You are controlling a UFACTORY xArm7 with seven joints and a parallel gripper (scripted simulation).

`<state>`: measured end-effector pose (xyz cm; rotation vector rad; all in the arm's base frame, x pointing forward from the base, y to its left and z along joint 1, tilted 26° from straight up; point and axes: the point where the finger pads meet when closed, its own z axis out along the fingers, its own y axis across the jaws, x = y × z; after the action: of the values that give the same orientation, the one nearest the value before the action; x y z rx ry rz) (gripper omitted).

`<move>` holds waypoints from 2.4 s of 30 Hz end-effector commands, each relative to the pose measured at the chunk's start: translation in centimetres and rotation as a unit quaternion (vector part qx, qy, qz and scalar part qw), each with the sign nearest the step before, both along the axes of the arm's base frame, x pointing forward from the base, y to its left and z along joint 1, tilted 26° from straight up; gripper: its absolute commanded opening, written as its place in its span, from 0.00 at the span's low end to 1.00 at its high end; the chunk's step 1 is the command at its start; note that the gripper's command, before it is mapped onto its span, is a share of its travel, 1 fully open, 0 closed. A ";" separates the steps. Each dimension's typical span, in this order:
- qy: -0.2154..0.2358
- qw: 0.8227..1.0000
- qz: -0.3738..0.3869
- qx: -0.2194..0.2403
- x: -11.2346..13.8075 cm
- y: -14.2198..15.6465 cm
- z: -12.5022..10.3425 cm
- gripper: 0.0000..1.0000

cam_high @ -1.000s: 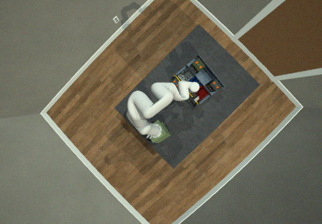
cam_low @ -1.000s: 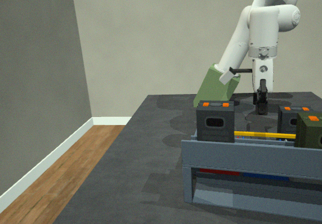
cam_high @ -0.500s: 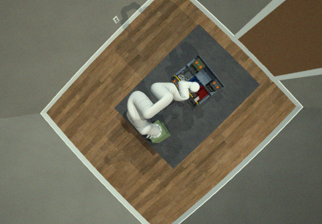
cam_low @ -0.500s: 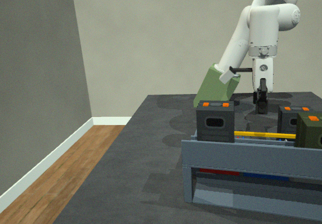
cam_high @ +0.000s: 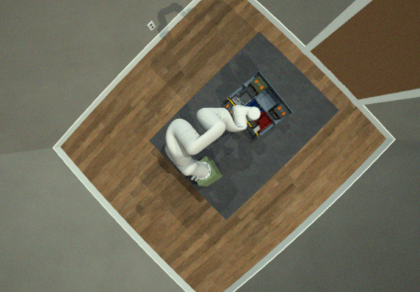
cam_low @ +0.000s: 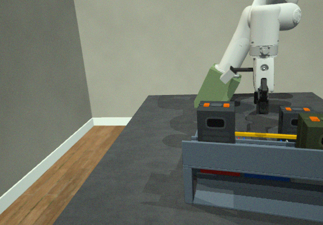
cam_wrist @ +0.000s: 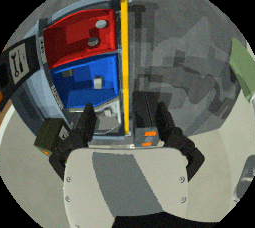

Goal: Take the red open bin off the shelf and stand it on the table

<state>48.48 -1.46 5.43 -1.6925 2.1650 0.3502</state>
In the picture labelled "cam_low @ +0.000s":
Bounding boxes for grey open bin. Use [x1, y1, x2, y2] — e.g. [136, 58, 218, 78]
[290, 178, 323, 185]

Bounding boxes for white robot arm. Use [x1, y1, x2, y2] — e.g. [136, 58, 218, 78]
[215, 0, 302, 84]

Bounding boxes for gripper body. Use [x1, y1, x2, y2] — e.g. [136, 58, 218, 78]
[249, 55, 278, 93]

